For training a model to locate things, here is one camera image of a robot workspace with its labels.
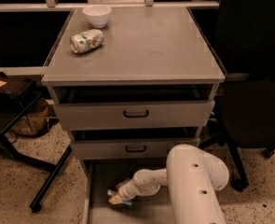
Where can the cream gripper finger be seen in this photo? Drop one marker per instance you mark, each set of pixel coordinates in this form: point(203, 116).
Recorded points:
point(121, 184)
point(115, 200)

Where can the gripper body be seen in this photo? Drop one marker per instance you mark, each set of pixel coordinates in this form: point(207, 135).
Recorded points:
point(125, 192)

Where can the blue silver redbull can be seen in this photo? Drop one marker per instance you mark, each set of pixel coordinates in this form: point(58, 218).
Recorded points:
point(112, 192)

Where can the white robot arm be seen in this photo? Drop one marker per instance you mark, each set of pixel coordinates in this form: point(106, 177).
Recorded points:
point(192, 176)

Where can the grey open bottom drawer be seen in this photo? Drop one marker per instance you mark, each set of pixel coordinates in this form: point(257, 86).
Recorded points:
point(105, 174)

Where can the grey middle drawer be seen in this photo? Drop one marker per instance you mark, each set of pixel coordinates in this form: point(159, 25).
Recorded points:
point(110, 144)

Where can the grey top drawer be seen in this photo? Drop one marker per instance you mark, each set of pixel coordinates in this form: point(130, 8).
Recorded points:
point(101, 107)

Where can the grey drawer cabinet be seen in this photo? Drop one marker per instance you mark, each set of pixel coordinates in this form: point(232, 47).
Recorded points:
point(141, 46)

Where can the green white soda can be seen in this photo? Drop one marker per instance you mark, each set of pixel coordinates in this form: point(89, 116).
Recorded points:
point(86, 41)

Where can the brown bag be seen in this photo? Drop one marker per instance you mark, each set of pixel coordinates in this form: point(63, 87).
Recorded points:
point(36, 122)

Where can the black side table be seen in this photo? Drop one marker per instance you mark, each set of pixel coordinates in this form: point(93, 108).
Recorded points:
point(10, 112)

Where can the black laptop case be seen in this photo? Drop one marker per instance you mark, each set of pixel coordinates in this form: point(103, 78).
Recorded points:
point(17, 88)

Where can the white bowl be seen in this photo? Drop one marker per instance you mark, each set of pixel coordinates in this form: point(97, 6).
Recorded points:
point(97, 15)

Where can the black office chair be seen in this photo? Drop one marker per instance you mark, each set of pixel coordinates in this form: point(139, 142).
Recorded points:
point(245, 109)

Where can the black middle drawer handle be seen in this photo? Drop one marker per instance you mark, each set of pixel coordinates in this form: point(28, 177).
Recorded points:
point(135, 149)

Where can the black drawer handle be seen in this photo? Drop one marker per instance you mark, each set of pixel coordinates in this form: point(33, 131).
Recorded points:
point(135, 149)
point(135, 114)

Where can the black top drawer handle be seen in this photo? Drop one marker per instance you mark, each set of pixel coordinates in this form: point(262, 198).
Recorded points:
point(135, 114)

